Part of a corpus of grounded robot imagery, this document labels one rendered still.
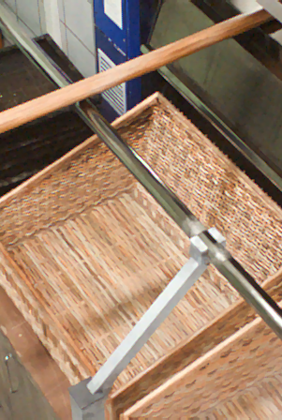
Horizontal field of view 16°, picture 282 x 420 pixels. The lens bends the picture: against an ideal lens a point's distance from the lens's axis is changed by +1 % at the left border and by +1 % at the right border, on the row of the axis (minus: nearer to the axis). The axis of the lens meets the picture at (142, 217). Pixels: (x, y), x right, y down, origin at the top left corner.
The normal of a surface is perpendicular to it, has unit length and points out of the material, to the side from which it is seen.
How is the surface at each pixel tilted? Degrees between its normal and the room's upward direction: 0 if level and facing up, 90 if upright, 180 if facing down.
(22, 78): 0
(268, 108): 70
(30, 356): 0
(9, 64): 0
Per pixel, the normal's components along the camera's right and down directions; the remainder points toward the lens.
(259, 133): -0.80, 0.15
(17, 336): -0.01, -0.68
